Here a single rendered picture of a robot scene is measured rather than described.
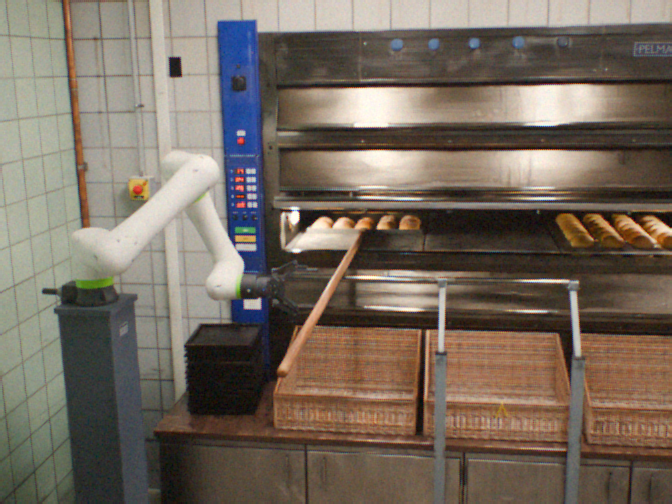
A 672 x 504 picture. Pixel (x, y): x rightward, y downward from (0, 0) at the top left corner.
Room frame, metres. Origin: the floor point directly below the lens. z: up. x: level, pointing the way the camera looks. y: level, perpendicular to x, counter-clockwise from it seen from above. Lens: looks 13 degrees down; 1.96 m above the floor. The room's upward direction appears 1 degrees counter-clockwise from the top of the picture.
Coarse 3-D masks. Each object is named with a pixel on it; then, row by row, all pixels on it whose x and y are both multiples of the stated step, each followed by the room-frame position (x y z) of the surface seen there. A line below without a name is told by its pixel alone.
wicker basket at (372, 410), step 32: (320, 352) 3.33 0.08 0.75; (352, 352) 3.31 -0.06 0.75; (384, 352) 3.29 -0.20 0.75; (416, 352) 3.15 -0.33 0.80; (288, 384) 3.17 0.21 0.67; (320, 384) 3.30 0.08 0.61; (352, 384) 3.27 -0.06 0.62; (384, 384) 3.26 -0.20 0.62; (416, 384) 2.93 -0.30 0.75; (288, 416) 3.02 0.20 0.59; (320, 416) 2.90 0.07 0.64; (352, 416) 3.01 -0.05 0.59; (384, 416) 3.01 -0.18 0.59; (416, 416) 2.95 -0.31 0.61
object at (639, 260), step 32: (288, 256) 3.41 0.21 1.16; (320, 256) 3.39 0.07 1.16; (384, 256) 3.35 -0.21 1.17; (416, 256) 3.33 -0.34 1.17; (448, 256) 3.31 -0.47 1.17; (480, 256) 3.29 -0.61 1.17; (512, 256) 3.27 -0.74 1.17; (544, 256) 3.26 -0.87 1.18; (576, 256) 3.24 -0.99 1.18; (608, 256) 3.22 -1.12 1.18; (640, 256) 3.21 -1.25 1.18
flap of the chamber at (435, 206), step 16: (288, 208) 3.36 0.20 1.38; (304, 208) 3.34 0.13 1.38; (320, 208) 3.32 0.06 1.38; (336, 208) 3.29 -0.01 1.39; (352, 208) 3.27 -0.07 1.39; (368, 208) 3.25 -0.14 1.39; (384, 208) 3.22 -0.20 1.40; (400, 208) 3.20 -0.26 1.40; (416, 208) 3.19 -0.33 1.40; (432, 208) 3.18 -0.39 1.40; (448, 208) 3.17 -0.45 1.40; (464, 208) 3.16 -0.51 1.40; (480, 208) 3.15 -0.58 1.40; (496, 208) 3.14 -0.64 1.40; (512, 208) 3.13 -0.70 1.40; (528, 208) 3.12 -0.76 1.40; (544, 208) 3.11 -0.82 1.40; (560, 208) 3.10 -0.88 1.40; (576, 208) 3.10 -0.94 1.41; (592, 208) 3.09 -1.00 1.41; (608, 208) 3.08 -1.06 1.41; (624, 208) 3.07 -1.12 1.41; (640, 208) 3.06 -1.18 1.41; (656, 208) 3.05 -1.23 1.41
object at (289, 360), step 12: (360, 240) 3.51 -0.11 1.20; (348, 252) 3.25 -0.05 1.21; (348, 264) 3.11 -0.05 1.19; (336, 276) 2.88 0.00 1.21; (324, 300) 2.58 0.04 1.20; (312, 312) 2.45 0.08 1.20; (312, 324) 2.35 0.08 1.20; (300, 336) 2.22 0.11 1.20; (300, 348) 2.15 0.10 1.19; (288, 360) 2.03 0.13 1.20; (288, 372) 1.99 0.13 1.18
